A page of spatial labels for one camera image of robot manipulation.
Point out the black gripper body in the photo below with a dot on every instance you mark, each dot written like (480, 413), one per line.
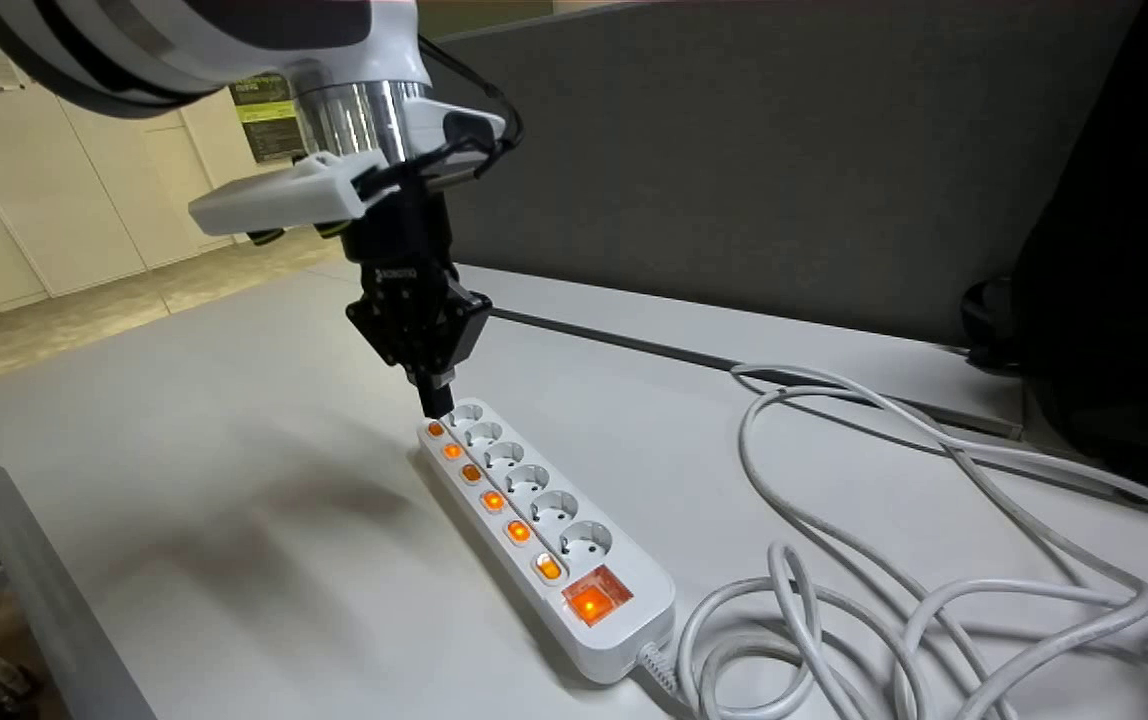
(408, 285)

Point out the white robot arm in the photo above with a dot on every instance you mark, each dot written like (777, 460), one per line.
(156, 46)

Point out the white six-socket power strip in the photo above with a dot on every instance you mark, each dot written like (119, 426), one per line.
(534, 526)

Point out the beige cabinet fronts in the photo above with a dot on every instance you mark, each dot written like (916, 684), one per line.
(54, 200)

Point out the grey partition panel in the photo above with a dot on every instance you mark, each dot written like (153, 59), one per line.
(785, 162)

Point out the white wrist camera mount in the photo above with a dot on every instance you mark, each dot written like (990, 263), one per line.
(281, 192)

